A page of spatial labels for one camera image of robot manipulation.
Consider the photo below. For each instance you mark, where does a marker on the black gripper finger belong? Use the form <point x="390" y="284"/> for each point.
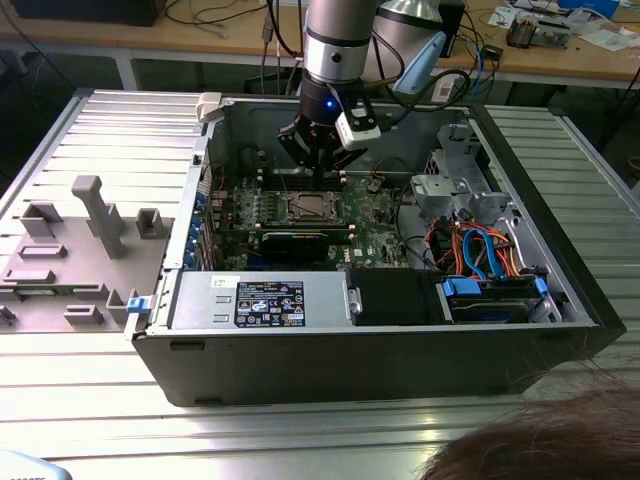
<point x="345" y="156"/>
<point x="297" y="142"/>

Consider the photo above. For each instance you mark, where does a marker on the metal CPU locking lever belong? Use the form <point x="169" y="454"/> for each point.
<point x="280" y="175"/>

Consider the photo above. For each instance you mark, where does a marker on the silver square CPU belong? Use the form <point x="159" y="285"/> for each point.
<point x="316" y="206"/>

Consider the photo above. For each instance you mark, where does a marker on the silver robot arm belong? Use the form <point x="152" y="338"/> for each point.
<point x="335" y="55"/>

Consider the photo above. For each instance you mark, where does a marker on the CPU socket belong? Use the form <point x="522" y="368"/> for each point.
<point x="291" y="222"/>

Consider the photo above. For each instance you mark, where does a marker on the CPU cooler heat sink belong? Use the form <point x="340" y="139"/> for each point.
<point x="522" y="32"/>

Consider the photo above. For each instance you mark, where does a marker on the green motherboard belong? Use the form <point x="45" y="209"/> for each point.
<point x="375" y="240"/>

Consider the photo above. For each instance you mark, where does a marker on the beige plastic case latch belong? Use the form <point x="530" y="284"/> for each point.
<point x="207" y="105"/>

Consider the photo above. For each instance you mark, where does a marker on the silver metal disk bay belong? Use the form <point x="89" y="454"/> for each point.
<point x="435" y="195"/>

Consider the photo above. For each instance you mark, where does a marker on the black graphics card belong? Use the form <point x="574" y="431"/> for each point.
<point x="295" y="246"/>

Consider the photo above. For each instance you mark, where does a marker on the pale blue teach pendant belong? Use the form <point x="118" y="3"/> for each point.
<point x="420" y="60"/>

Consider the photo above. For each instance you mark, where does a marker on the white power adapter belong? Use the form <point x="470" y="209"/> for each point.
<point x="442" y="91"/>

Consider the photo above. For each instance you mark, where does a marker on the black plastic drive shroud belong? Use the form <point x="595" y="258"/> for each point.
<point x="395" y="297"/>

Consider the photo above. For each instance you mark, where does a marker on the small black adapter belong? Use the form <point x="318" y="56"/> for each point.
<point x="492" y="52"/>

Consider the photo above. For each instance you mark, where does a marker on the silver power supply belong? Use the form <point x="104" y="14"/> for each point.
<point x="200" y="300"/>

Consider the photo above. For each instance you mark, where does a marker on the white paper sheet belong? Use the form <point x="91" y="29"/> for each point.
<point x="502" y="17"/>

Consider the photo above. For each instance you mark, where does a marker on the black PC case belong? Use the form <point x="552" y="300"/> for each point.
<point x="350" y="365"/>

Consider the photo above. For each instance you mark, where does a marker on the hard disk in blue carrier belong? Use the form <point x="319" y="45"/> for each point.
<point x="490" y="310"/>

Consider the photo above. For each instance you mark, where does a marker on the wooden desk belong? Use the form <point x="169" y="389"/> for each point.
<point x="100" y="35"/>

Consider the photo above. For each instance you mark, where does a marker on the blue plastic case latch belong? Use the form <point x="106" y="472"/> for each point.
<point x="137" y="305"/>

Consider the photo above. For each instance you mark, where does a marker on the silver metal computer part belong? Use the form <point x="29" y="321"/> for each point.
<point x="555" y="35"/>

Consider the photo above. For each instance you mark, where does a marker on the black computer case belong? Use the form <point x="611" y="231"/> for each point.
<point x="85" y="12"/>

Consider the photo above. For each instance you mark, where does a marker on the grey parts rack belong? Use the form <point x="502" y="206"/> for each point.
<point x="75" y="270"/>

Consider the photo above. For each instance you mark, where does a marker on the clear plastic bag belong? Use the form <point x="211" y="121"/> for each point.
<point x="607" y="40"/>

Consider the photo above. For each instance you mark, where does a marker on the blue cardboard box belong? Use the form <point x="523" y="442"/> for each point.
<point x="590" y="6"/>

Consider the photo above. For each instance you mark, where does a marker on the green RAM stick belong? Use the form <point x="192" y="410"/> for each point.
<point x="35" y="291"/>

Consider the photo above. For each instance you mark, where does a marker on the person head brown hair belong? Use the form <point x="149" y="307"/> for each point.
<point x="550" y="435"/>

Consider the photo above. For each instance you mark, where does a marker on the white plastic device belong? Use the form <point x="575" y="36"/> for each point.
<point x="25" y="467"/>

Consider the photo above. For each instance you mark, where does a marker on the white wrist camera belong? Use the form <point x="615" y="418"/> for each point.
<point x="357" y="137"/>

